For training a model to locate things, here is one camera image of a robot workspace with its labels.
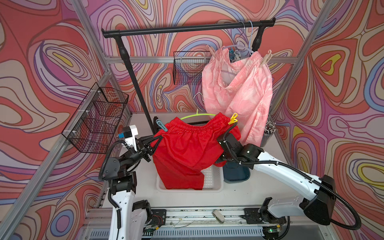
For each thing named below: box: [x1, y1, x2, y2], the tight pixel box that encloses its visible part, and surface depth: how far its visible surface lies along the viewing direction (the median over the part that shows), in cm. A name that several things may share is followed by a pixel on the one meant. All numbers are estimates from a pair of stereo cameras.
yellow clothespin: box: [228, 113, 238, 125], surface depth 63 cm
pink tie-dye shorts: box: [201, 48, 273, 146], surface depth 64 cm
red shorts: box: [152, 112, 241, 190], surface depth 62 cm
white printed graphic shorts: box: [231, 50, 241, 63], surface depth 76 cm
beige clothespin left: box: [207, 44, 217, 58], surface depth 74 cm
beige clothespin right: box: [260, 49, 273, 67], surface depth 52 cm
